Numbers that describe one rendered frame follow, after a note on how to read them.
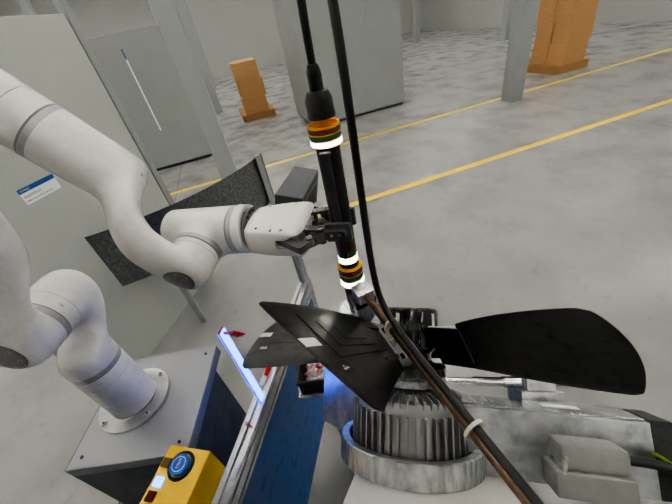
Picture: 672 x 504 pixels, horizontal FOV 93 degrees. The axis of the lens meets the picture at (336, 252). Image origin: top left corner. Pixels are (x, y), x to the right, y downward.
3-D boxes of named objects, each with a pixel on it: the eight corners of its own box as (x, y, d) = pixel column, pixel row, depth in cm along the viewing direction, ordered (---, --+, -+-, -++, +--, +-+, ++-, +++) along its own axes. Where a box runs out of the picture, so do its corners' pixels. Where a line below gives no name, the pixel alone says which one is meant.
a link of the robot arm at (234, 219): (256, 233, 61) (270, 233, 60) (237, 263, 54) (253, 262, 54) (241, 195, 56) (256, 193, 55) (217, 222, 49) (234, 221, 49)
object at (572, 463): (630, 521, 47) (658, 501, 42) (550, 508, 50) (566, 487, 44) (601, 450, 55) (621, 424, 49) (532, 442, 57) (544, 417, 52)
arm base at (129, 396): (88, 442, 84) (36, 408, 73) (117, 377, 99) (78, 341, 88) (158, 425, 84) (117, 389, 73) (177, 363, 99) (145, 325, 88)
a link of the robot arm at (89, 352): (58, 388, 76) (-28, 324, 62) (102, 326, 91) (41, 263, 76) (104, 382, 75) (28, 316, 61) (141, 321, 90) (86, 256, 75)
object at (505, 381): (439, 384, 66) (605, 389, 66) (443, 386, 64) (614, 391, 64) (439, 373, 66) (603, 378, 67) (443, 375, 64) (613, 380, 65)
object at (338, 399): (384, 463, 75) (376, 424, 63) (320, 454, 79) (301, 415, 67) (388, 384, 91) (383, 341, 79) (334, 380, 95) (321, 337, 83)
